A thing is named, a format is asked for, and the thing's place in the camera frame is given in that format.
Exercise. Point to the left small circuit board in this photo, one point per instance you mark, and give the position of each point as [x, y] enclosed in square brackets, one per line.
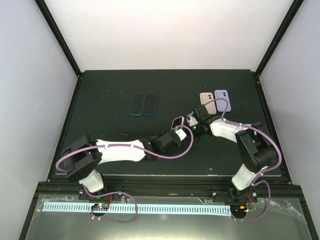
[100, 207]

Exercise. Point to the right small circuit board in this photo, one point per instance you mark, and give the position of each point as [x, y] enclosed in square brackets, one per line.
[239, 209]

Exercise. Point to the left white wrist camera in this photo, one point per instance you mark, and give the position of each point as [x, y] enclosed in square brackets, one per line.
[181, 134]

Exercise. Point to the teal phone without case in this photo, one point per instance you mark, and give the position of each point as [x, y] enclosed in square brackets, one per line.
[137, 105]

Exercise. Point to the blue phone without case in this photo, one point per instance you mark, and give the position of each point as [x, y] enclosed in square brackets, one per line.
[150, 105]

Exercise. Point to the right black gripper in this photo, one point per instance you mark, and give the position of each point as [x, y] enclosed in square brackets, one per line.
[198, 137]

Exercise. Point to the small circuit board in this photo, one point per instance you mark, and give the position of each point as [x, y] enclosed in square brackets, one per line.
[100, 207]
[239, 209]

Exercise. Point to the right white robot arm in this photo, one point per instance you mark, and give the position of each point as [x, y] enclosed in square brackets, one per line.
[258, 152]

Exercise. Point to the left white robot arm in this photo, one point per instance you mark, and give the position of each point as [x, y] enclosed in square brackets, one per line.
[80, 159]

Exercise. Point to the left black frame post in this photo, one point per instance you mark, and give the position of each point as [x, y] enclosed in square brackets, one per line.
[46, 13]

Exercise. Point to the light blue slotted cable duct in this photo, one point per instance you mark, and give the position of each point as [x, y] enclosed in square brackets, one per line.
[151, 209]

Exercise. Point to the lavender phone case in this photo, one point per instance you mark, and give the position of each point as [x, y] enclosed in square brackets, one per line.
[222, 100]

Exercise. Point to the black frame post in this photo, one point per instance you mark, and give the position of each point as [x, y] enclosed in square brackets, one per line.
[283, 27]
[46, 13]

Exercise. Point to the right black frame post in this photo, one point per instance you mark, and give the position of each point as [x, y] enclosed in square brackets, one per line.
[283, 27]

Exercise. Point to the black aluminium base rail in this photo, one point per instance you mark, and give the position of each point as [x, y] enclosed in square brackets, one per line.
[162, 186]

